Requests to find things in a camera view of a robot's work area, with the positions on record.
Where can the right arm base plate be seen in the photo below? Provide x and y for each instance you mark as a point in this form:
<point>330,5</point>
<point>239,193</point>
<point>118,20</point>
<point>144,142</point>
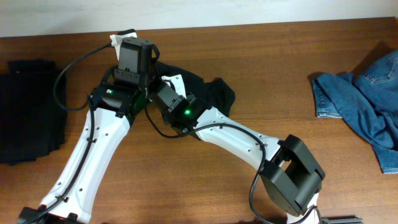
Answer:
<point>342,220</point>

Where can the blue denim jeans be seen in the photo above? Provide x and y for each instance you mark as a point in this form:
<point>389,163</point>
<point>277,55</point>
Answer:
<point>367,104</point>

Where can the black fabric storage container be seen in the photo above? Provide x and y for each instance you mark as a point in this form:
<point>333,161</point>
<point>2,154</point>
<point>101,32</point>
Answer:
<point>32,124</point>

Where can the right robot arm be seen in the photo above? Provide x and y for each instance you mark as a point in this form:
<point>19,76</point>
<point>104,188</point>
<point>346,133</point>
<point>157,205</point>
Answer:
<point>291,175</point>

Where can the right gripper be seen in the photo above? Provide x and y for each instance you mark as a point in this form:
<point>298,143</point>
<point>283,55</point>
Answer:
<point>191,96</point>

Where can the black t-shirt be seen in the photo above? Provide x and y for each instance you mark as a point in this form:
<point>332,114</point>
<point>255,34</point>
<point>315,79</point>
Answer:
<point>217,93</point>

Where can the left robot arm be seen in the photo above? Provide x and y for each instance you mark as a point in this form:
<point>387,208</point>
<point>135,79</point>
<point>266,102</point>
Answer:
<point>113,106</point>

